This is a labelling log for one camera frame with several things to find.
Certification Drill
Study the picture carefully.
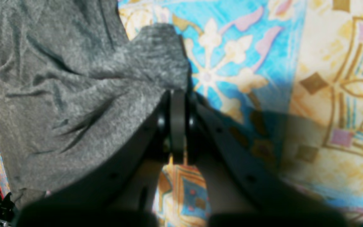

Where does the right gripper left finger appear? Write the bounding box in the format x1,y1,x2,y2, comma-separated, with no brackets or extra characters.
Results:
14,90,184,227

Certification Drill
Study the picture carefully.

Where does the patterned tablecloth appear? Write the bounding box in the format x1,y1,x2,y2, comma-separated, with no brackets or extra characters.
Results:
0,0,363,227

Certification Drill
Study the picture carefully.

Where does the grey t-shirt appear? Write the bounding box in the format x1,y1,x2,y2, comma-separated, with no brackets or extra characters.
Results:
0,0,189,195

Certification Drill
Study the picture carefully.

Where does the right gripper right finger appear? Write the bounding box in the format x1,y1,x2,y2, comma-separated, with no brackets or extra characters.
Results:
185,95,349,227

